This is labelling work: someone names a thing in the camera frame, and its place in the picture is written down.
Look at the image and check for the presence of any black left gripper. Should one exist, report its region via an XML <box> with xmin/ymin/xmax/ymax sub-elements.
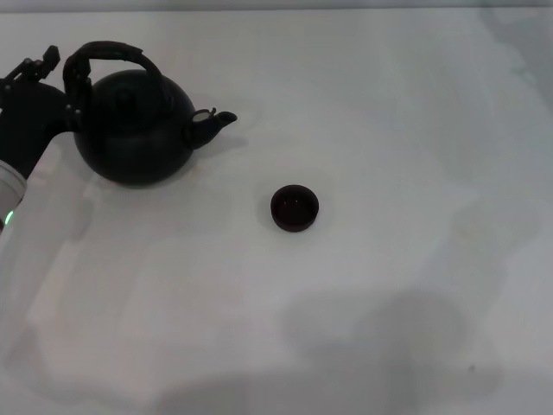
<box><xmin>0</xmin><ymin>44</ymin><xmax>94</xmax><ymax>179</ymax></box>

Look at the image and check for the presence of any black round teapot with handle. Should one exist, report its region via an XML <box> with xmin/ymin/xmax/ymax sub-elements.
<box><xmin>63</xmin><ymin>40</ymin><xmax>238</xmax><ymax>188</ymax></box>

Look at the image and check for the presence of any small dark brown teacup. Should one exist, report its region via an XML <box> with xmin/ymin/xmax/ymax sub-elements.
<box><xmin>270</xmin><ymin>183</ymin><xmax>321</xmax><ymax>233</ymax></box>

